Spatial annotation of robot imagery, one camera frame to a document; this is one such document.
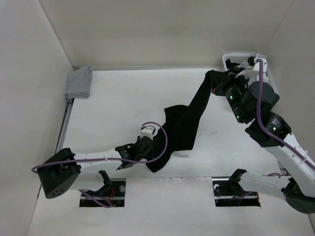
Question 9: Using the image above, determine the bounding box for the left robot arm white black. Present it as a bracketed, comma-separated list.
[37, 137, 153, 199]

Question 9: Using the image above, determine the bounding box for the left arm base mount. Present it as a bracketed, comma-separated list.
[79, 178, 126, 208]

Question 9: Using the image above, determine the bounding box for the black tank top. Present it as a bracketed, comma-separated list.
[146, 70, 228, 173]

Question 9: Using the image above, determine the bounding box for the folded grey tank top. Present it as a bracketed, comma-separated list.
[65, 65, 93, 102]

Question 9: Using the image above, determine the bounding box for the left metal table rail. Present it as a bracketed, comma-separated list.
[54, 99, 74, 154]

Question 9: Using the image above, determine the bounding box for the white plastic basket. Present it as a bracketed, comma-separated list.
[222, 53, 279, 95]

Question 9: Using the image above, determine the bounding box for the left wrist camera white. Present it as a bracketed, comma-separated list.
[140, 125, 156, 139]

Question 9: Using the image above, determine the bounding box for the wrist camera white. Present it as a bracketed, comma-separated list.
[235, 54, 268, 79]
[140, 125, 156, 139]

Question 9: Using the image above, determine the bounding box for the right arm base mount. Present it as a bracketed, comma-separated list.
[212, 177, 260, 207]

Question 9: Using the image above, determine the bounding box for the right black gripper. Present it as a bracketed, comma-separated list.
[210, 66, 252, 123]

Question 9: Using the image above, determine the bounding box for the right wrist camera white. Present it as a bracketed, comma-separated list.
[235, 54, 268, 79]

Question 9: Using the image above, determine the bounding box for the black garment in basket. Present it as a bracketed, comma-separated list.
[225, 59, 240, 70]

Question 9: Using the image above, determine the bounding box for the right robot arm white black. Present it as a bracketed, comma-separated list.
[206, 70, 315, 214]

